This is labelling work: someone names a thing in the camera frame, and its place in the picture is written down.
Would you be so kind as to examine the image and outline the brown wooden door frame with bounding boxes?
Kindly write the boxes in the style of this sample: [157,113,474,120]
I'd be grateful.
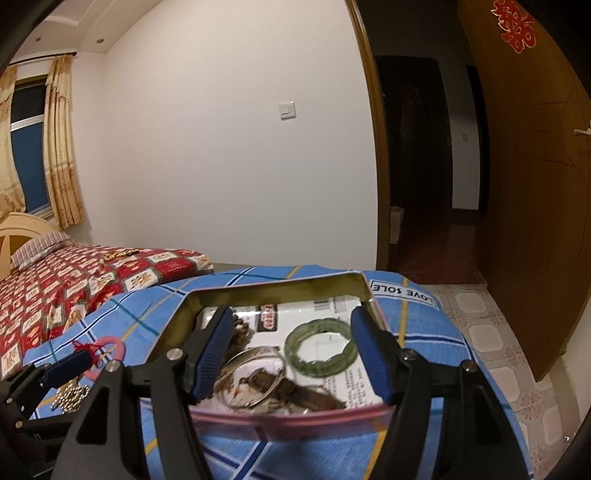
[346,0,393,271]

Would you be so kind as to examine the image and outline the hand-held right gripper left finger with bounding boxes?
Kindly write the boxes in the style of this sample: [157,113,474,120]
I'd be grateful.
[48,306,235,480]

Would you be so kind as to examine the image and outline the silver bangle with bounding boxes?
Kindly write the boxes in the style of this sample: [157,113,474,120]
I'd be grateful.
[217,347,287,411]

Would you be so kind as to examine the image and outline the pink ring with red cord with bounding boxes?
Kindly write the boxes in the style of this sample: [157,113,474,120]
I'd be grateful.
[71,336,126,370]

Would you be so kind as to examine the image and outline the printed white paper sheet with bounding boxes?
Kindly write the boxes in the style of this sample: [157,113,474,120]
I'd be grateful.
[198,298,384,408]

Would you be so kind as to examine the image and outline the cream wooden headboard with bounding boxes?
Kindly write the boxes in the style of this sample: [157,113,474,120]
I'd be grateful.
[0,211,61,280]

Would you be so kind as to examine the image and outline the pink metal tin box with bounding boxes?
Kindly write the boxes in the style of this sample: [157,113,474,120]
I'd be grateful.
[147,272,393,439]

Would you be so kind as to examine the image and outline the striped pillow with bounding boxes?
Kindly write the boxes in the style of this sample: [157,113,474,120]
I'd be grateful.
[10,231,77,271]

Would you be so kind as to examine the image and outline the blue plaid cloth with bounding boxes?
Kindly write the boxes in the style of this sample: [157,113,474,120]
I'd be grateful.
[23,264,529,480]

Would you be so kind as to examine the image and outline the yellow patterned curtain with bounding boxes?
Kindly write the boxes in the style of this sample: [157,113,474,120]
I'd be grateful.
[0,65,26,222]
[44,54,86,229]

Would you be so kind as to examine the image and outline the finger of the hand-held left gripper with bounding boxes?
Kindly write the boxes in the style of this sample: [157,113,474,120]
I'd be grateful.
[6,352,93,403]

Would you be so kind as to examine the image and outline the brown wooden door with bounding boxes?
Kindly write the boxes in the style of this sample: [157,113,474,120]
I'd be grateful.
[457,0,591,384]

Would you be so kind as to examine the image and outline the brown strap watch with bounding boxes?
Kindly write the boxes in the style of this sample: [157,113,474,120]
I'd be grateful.
[222,369,347,414]

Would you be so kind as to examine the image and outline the red patterned bed sheet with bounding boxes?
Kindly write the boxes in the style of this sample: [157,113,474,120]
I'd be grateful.
[0,244,215,393]

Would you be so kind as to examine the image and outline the red paper door decoration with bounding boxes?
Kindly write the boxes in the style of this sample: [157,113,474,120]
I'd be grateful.
[490,0,537,52]

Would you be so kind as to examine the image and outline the green jade bracelet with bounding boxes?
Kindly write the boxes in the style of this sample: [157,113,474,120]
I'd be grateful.
[284,318,360,376]

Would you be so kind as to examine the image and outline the gold bead bracelet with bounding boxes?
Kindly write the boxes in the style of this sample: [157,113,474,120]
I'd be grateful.
[50,378,91,411]

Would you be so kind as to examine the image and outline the window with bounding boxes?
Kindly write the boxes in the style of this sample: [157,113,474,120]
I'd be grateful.
[10,83,51,215]

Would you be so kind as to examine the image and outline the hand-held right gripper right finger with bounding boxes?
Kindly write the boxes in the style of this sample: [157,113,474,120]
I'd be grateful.
[350,306,532,480]

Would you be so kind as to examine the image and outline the brown bead bracelet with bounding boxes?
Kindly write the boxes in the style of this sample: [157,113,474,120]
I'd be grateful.
[228,316,253,361]

